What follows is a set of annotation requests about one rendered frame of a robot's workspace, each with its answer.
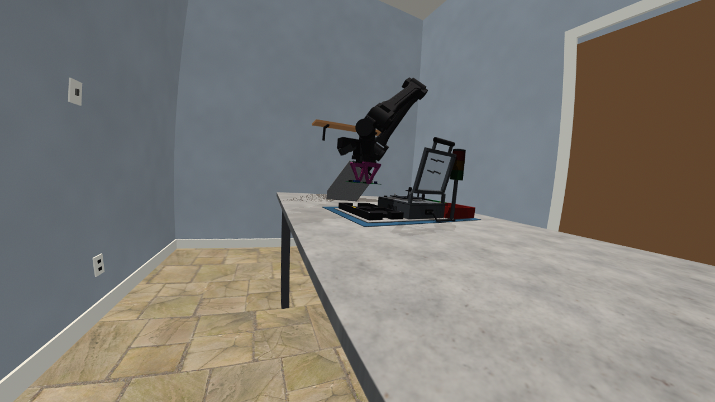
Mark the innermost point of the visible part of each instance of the red bin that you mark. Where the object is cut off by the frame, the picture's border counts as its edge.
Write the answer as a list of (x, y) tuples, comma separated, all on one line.
[(461, 211)]

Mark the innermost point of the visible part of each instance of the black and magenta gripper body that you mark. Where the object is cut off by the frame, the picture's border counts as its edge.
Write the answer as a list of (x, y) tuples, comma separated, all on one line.
[(365, 157)]

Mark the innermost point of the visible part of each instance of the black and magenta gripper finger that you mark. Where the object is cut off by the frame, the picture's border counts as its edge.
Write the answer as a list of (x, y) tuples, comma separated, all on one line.
[(365, 167), (353, 165)]

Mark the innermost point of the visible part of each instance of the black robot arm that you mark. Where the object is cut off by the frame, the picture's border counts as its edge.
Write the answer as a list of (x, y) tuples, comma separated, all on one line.
[(384, 118)]

